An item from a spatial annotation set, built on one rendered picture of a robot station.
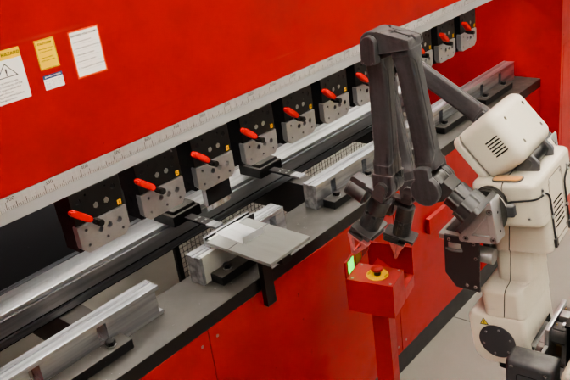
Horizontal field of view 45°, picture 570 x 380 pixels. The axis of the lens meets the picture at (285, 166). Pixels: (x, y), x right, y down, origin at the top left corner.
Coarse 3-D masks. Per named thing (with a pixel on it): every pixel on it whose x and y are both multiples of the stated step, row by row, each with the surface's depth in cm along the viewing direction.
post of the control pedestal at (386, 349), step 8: (376, 320) 230; (384, 320) 228; (392, 320) 230; (376, 328) 231; (384, 328) 229; (392, 328) 231; (376, 336) 232; (384, 336) 231; (392, 336) 231; (376, 344) 234; (384, 344) 232; (392, 344) 232; (376, 352) 235; (384, 352) 234; (392, 352) 233; (384, 360) 235; (392, 360) 234; (384, 368) 236; (392, 368) 235; (384, 376) 238; (392, 376) 236
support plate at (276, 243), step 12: (264, 228) 211; (276, 228) 210; (216, 240) 208; (228, 240) 207; (252, 240) 205; (264, 240) 204; (276, 240) 203; (288, 240) 202; (300, 240) 201; (228, 252) 202; (240, 252) 199; (252, 252) 198; (264, 252) 198; (276, 252) 197; (288, 252) 196; (264, 264) 193
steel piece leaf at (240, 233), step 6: (234, 228) 213; (240, 228) 213; (246, 228) 212; (252, 228) 212; (222, 234) 211; (228, 234) 210; (234, 234) 210; (240, 234) 209; (246, 234) 209; (252, 234) 205; (258, 234) 207; (234, 240) 206; (240, 240) 206; (246, 240) 204
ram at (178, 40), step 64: (0, 0) 146; (64, 0) 157; (128, 0) 170; (192, 0) 185; (256, 0) 204; (320, 0) 226; (384, 0) 254; (448, 0) 290; (64, 64) 160; (128, 64) 173; (192, 64) 189; (256, 64) 208; (0, 128) 150; (64, 128) 162; (128, 128) 176; (192, 128) 193; (0, 192) 153; (64, 192) 165
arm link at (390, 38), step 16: (368, 32) 161; (384, 32) 160; (400, 32) 161; (416, 32) 161; (384, 48) 160; (400, 48) 158; (416, 48) 160; (400, 64) 161; (416, 64) 160; (400, 80) 163; (416, 80) 160; (416, 96) 162; (416, 112) 163; (432, 112) 166; (416, 128) 165; (432, 128) 165; (416, 144) 167; (432, 144) 165; (416, 160) 168; (432, 160) 166; (416, 176) 167; (416, 192) 169; (432, 192) 166
